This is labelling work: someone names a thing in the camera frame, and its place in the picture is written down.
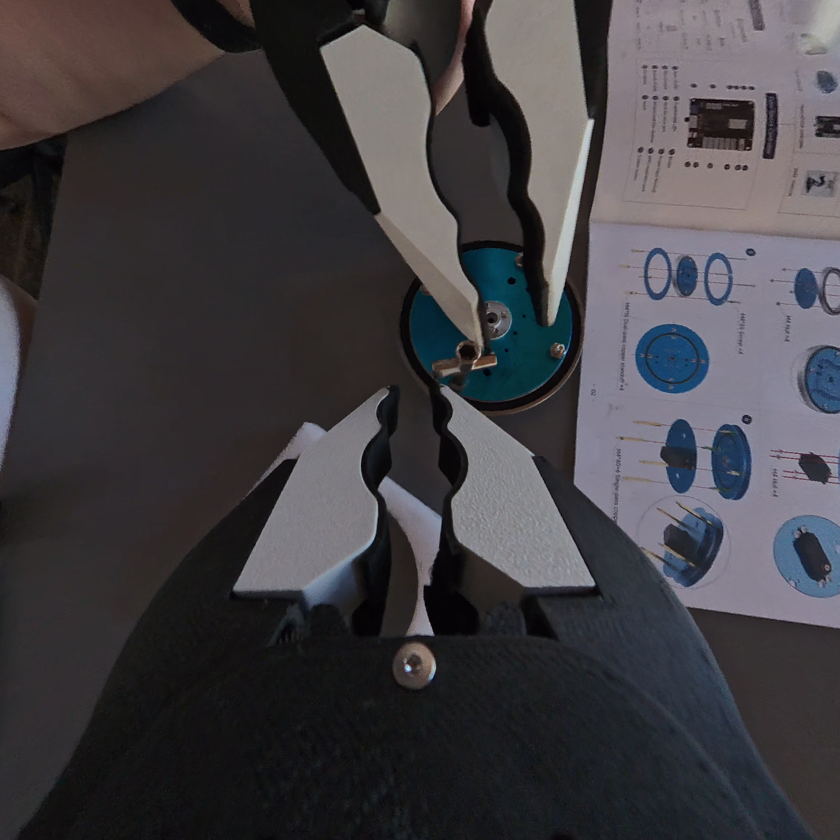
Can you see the small metal socket wrench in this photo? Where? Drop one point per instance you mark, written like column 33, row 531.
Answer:
column 463, row 362

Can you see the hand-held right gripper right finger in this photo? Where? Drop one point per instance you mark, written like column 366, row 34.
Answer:
column 518, row 525

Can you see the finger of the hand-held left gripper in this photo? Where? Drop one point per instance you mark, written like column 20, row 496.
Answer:
column 551, row 131
column 394, row 144

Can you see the blue round base plate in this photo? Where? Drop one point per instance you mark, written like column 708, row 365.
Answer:
column 525, row 367

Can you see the person's left hand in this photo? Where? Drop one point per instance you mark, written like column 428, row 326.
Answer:
column 454, row 65

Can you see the dark grey desk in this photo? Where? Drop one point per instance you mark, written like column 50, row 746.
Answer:
column 197, row 295

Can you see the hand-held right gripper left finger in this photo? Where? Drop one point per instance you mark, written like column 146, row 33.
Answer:
column 315, row 525

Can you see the white foam square with hole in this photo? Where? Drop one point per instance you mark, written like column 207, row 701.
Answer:
column 410, row 518

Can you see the white instruction booklet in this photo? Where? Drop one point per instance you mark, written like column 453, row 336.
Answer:
column 722, row 328

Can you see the person's left forearm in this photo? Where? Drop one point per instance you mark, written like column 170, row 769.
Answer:
column 98, row 59

